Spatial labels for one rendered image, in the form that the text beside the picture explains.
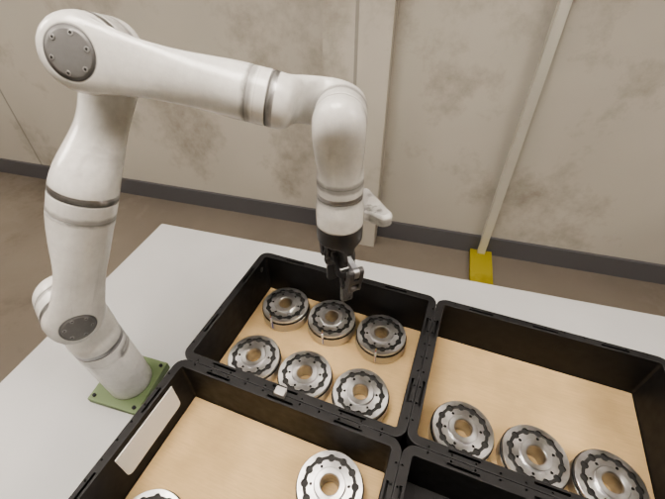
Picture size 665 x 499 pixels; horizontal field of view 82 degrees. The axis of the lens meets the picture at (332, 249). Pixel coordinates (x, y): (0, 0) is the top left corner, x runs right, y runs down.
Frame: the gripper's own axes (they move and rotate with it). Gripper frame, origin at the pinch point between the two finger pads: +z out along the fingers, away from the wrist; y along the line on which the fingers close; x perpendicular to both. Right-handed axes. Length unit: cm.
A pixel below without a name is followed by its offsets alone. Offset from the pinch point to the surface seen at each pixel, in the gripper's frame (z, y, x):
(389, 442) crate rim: 7.3, 26.0, -3.9
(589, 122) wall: 18, -59, 149
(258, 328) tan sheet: 17.1, -9.7, -14.8
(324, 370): 14.2, 7.4, -6.5
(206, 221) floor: 100, -174, -15
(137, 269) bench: 30, -57, -42
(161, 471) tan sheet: 17.1, 11.7, -37.2
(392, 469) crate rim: 7.3, 29.4, -5.4
